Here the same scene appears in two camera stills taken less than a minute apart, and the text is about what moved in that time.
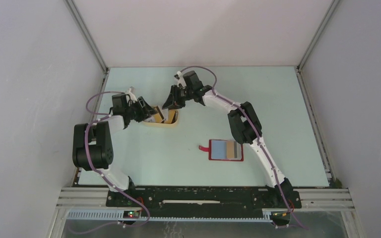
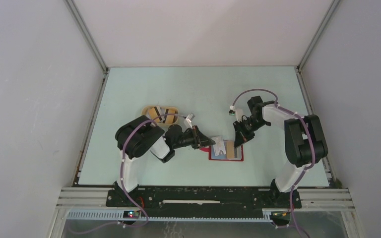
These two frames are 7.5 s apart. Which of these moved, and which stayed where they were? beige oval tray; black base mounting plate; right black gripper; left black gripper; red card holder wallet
Moved: right black gripper; left black gripper
Stayed: red card holder wallet; beige oval tray; black base mounting plate
